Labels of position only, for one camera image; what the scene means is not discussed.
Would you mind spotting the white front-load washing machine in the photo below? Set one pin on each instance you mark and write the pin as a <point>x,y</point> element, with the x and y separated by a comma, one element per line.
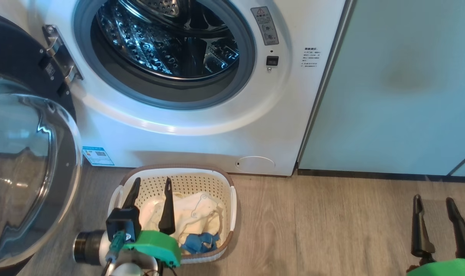
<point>217,138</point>

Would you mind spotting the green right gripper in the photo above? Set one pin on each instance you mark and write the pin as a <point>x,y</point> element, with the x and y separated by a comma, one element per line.
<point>447,269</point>

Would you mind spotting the cream yellow garment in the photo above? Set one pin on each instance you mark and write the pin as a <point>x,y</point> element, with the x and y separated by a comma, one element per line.
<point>194,214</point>

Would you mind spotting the plain pale green cabinet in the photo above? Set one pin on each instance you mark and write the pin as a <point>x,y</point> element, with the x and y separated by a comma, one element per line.
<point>401,96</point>

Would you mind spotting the cream perforated laundry basket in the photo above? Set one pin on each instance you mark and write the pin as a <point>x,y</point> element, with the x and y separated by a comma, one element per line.
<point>202,180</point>

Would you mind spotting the black door latch socket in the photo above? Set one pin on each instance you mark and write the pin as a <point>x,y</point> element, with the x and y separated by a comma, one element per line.
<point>272,61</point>

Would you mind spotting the metal door hinge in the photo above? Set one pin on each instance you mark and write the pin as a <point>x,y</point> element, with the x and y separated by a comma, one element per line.
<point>60,53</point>

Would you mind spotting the blue garment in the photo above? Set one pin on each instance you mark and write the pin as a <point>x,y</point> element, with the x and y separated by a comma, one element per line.
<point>196,242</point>

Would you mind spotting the stainless steel washing machine drum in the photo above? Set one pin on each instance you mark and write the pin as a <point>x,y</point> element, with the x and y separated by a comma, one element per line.
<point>148,46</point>

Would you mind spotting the small printed text label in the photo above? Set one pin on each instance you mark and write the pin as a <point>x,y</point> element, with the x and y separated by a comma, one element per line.
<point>311,57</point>

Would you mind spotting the grey warning sticker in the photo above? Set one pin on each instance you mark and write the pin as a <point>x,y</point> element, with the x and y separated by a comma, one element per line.
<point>264,26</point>

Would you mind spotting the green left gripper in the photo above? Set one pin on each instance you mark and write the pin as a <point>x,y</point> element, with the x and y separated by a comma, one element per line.
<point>159,245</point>

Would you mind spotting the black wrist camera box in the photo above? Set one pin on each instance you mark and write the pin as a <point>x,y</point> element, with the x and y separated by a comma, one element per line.
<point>121,224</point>

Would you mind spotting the blue energy label sticker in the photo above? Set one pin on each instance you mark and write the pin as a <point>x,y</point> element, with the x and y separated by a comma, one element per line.
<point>97,156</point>

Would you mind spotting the black cabinet plinth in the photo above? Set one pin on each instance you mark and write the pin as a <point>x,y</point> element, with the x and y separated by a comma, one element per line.
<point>370,174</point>

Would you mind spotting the dark round glass washer door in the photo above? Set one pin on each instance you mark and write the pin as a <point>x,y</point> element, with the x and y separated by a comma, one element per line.
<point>25,172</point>

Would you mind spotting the round white filter cover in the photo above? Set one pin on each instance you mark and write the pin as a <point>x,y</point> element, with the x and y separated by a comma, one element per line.
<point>254,165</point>

